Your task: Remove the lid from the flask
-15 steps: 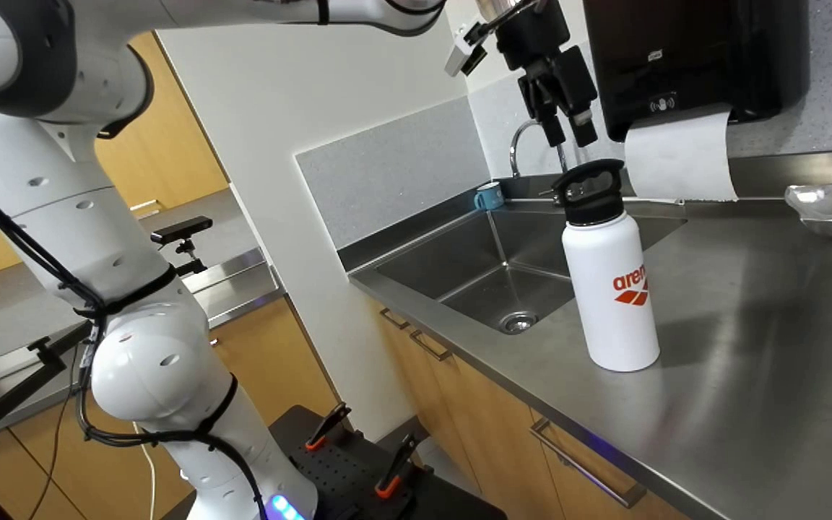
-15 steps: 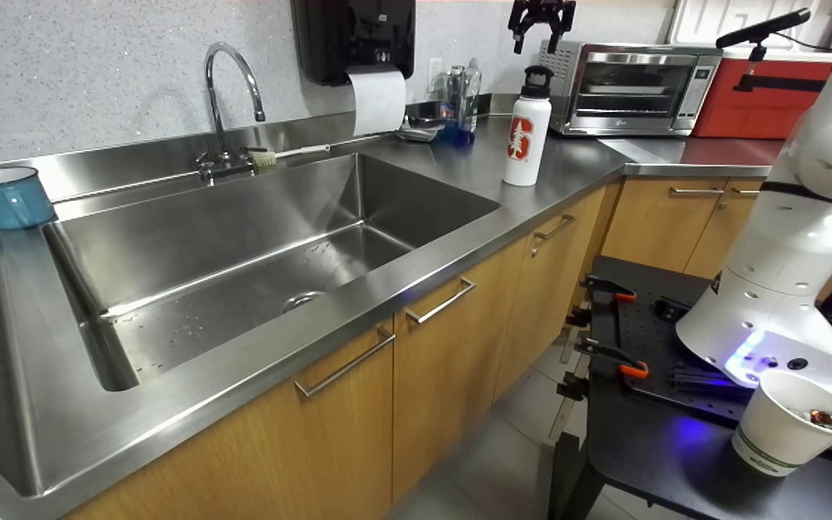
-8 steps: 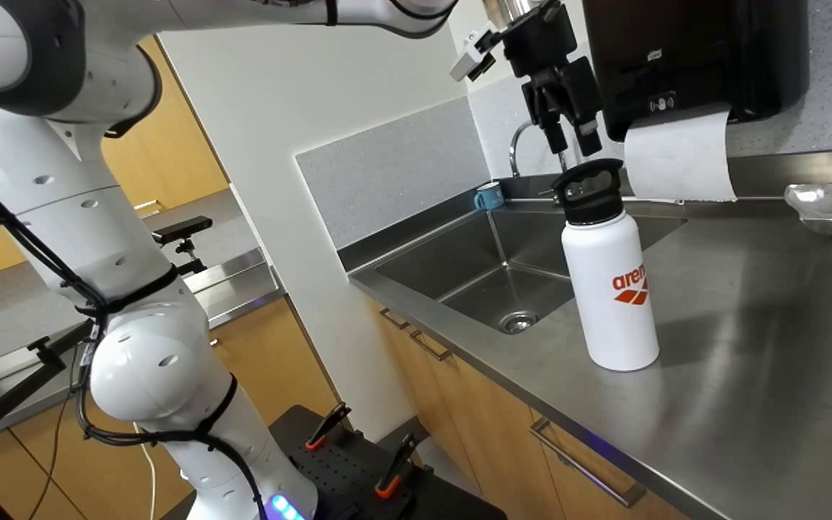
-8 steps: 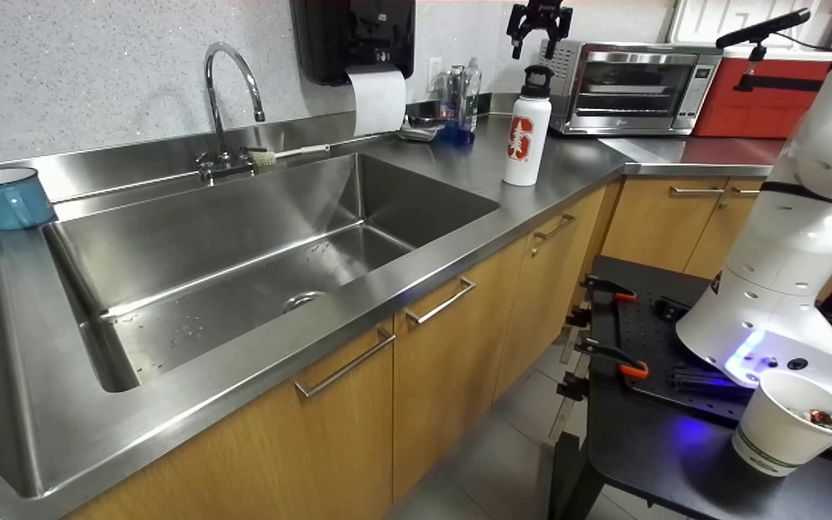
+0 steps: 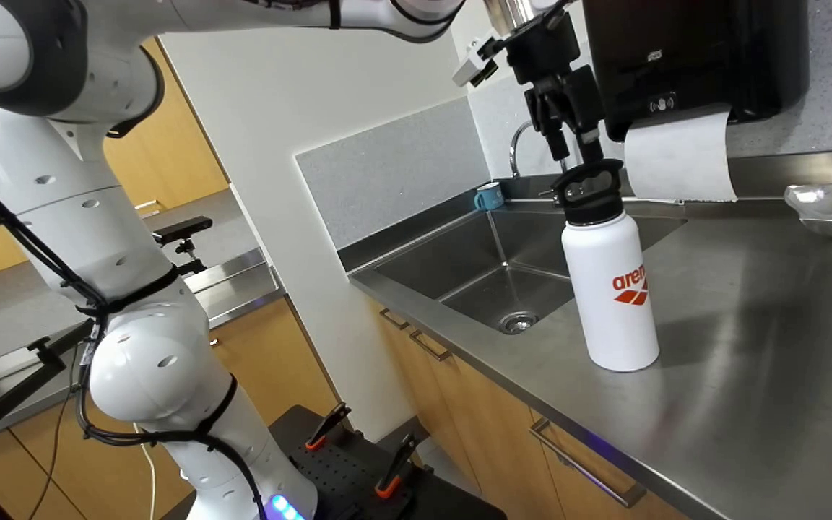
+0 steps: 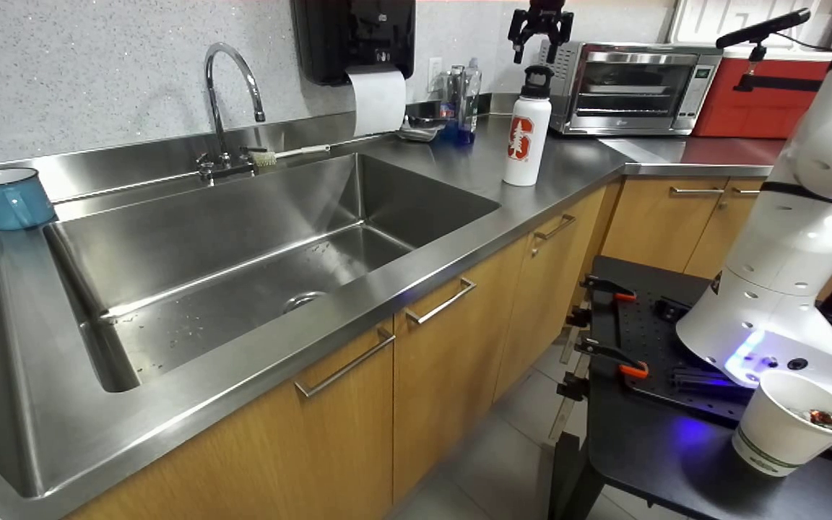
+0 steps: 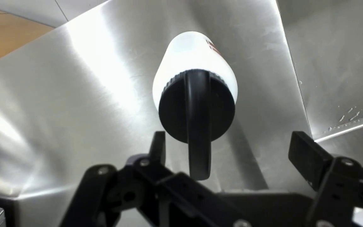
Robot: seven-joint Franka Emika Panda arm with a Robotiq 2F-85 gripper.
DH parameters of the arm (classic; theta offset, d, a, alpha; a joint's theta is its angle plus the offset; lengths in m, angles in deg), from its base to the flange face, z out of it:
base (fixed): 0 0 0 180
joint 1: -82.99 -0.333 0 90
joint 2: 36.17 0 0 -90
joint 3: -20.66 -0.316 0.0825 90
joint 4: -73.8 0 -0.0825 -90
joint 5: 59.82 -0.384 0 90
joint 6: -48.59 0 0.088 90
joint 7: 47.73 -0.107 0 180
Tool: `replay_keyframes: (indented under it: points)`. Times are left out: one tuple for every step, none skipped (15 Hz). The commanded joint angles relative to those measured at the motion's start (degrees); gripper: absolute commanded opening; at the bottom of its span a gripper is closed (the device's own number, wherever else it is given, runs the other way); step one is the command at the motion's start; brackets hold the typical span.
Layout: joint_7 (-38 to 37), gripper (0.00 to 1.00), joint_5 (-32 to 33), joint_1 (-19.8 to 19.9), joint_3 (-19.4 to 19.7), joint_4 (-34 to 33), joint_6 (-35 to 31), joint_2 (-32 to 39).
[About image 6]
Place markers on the chrome gooseneck faucet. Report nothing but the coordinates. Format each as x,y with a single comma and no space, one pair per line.
225,106

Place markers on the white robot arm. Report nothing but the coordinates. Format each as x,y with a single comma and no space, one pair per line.
801,241

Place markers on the small dark bowl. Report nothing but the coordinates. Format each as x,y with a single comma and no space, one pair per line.
424,121

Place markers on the black flask lid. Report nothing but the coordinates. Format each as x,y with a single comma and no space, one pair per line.
540,82

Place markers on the white paper cup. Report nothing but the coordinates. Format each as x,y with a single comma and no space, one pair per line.
787,424

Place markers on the stainless steel sink basin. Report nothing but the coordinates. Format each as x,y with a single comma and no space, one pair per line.
245,261

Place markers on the silver toaster oven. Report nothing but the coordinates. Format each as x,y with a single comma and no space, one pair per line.
635,92

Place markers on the orange black bar clamp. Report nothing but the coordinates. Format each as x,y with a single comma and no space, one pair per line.
612,293
621,361

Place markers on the blue soap bottle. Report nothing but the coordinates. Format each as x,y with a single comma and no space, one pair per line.
460,106

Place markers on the white wall outlet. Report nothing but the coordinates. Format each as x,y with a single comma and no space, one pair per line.
436,76

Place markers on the white paper towel sheet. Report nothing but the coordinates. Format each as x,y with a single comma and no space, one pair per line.
378,102

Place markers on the black work table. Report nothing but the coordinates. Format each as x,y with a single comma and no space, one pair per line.
649,444

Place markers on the blue sponge holder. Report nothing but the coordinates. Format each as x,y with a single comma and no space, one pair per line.
10,202

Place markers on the black camera on mount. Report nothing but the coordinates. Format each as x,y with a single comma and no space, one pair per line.
762,30

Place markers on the black paper towel dispenser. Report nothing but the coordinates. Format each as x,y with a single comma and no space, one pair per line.
350,40

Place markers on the red box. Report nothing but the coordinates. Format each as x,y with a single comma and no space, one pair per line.
723,112

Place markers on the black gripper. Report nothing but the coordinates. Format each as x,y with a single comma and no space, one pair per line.
551,7

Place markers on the white flask orange print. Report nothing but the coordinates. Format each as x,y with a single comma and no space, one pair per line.
528,140

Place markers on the large wooden cabinet door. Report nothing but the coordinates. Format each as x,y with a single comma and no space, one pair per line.
291,453

